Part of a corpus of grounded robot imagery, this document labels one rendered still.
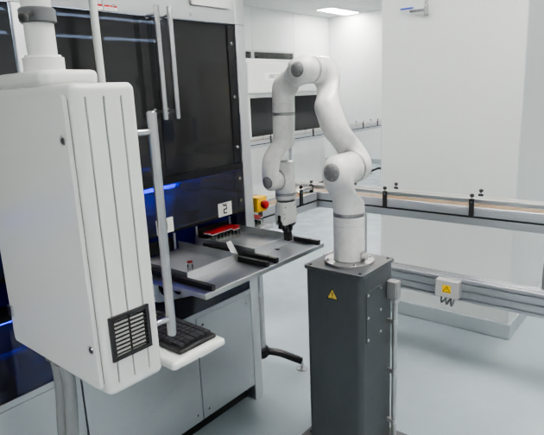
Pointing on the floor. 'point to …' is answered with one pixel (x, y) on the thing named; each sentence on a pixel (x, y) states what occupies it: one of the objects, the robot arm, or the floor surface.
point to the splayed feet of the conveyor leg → (284, 356)
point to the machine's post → (247, 187)
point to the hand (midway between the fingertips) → (287, 236)
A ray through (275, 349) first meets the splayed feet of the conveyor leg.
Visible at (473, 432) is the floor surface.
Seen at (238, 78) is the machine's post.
